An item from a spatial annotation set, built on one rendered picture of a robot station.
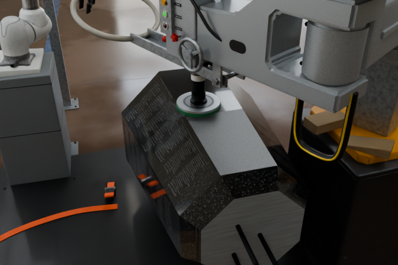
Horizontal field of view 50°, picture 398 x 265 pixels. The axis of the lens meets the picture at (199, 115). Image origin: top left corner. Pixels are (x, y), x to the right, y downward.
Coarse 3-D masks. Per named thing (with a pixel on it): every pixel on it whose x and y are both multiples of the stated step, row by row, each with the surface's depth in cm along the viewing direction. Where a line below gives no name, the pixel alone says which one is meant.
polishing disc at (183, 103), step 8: (184, 96) 209; (208, 96) 209; (216, 96) 209; (176, 104) 204; (184, 104) 202; (192, 104) 202; (208, 104) 202; (216, 104) 202; (192, 112) 196; (200, 112) 196; (208, 112) 197
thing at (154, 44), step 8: (152, 32) 222; (136, 40) 215; (144, 40) 210; (152, 40) 221; (160, 40) 219; (144, 48) 213; (152, 48) 207; (160, 48) 202; (168, 56) 200; (200, 72) 186; (208, 72) 182; (232, 72) 182; (216, 80) 175; (224, 80) 176
